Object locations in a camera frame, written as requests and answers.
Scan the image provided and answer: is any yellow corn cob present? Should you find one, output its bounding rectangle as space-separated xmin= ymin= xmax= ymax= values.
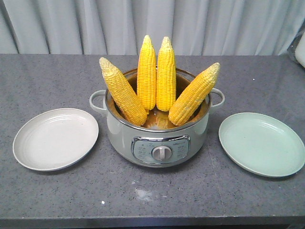
xmin=99 ymin=57 xmax=147 ymax=126
xmin=168 ymin=62 xmax=221 ymax=126
xmin=156 ymin=36 xmax=176 ymax=112
xmin=137 ymin=35 xmax=156 ymax=112

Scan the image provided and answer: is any sage green electric pot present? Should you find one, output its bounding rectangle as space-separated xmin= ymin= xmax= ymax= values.
xmin=89 ymin=68 xmax=226 ymax=168

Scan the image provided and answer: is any cream white plate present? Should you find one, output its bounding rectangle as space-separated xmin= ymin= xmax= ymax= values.
xmin=12 ymin=108 xmax=99 ymax=171

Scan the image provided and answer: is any mint green plate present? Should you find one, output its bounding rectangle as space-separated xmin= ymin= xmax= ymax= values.
xmin=218 ymin=113 xmax=305 ymax=177

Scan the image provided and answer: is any white pleated curtain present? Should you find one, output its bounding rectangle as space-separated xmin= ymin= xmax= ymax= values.
xmin=0 ymin=0 xmax=305 ymax=55

